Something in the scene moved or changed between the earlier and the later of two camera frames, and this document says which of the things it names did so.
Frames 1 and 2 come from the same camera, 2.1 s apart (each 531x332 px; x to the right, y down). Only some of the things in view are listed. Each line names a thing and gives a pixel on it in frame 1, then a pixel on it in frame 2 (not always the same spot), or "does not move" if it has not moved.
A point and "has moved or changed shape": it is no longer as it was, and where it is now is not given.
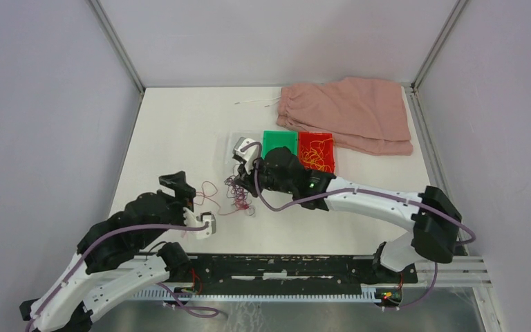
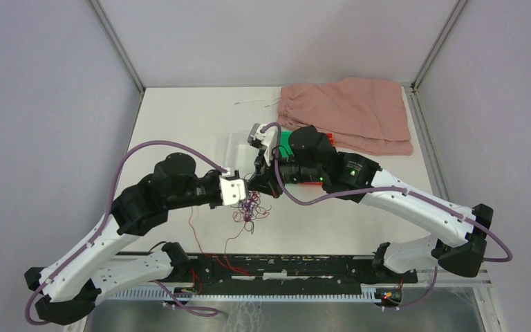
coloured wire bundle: [240, 195] has moved or changed shape
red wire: [209, 189] has moved or changed shape
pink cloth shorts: [363, 114] does not move
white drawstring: [276, 98] does not move
